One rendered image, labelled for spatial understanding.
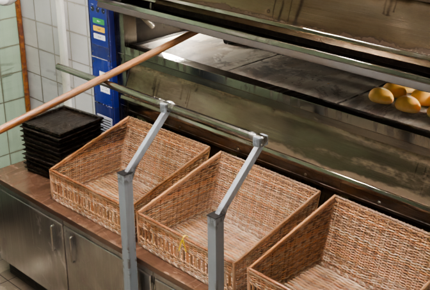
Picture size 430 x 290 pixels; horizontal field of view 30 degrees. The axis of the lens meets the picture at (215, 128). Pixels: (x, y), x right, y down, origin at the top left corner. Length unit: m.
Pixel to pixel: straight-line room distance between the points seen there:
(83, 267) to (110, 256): 0.25
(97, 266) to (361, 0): 1.57
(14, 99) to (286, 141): 1.93
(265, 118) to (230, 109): 0.19
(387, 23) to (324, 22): 0.25
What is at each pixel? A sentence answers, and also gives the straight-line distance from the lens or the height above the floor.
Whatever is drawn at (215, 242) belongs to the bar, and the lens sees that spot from 2.71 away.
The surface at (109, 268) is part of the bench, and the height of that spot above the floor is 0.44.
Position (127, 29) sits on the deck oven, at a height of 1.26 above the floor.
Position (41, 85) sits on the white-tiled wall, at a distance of 4.49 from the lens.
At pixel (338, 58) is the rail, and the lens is 2.73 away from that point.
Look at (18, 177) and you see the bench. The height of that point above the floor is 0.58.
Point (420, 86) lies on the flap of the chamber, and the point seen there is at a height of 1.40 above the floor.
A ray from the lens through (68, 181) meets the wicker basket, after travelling 3.54.
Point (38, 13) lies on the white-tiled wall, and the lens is 4.35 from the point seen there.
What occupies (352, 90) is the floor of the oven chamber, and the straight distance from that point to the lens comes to 3.18.
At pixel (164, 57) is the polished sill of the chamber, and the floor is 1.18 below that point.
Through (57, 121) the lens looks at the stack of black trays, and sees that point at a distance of 3.91.
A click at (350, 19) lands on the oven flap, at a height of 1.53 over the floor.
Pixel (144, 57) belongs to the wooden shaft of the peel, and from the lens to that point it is 3.38.
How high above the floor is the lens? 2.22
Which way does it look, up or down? 22 degrees down
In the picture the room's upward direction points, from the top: 1 degrees counter-clockwise
